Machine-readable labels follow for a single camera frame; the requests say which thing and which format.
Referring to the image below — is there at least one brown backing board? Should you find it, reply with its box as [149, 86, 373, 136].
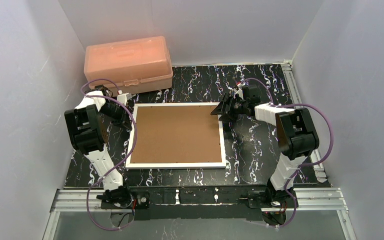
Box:
[130, 105, 223, 165]

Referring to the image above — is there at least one white picture frame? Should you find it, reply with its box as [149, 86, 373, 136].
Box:
[125, 101, 227, 171]

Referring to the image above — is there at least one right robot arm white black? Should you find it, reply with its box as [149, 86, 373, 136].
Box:
[211, 85, 319, 191]

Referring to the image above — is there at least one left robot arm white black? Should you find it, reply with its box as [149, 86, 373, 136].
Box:
[64, 85, 132, 191]

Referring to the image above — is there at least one pink plastic storage box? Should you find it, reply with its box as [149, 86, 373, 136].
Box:
[84, 36, 173, 94]

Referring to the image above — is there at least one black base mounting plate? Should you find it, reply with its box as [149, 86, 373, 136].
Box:
[95, 185, 298, 224]

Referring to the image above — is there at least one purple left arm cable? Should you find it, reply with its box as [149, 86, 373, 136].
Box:
[80, 78, 138, 232]

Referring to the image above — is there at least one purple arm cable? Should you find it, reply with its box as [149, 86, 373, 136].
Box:
[236, 77, 334, 229]
[80, 78, 138, 232]

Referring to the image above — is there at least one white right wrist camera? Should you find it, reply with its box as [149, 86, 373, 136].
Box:
[233, 81, 244, 100]

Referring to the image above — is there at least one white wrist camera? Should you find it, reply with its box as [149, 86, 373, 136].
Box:
[233, 81, 244, 100]
[116, 90, 132, 106]

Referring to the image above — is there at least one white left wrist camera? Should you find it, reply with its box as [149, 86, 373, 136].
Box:
[116, 90, 132, 106]

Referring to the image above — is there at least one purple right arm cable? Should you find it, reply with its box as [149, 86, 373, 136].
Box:
[236, 77, 334, 229]

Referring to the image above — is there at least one aluminium front rail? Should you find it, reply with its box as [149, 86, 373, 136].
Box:
[43, 188, 356, 240]

